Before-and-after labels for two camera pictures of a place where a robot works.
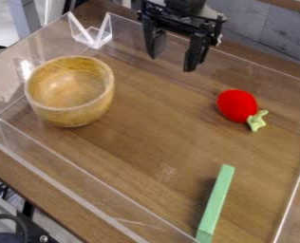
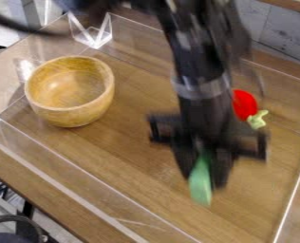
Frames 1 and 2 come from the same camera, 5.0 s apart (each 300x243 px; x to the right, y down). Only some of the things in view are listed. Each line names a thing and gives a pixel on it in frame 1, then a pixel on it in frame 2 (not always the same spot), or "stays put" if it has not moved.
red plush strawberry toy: [238, 106] stays put
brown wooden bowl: [68, 90] stays put
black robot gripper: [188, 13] to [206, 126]
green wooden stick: [215, 204] to [200, 181]
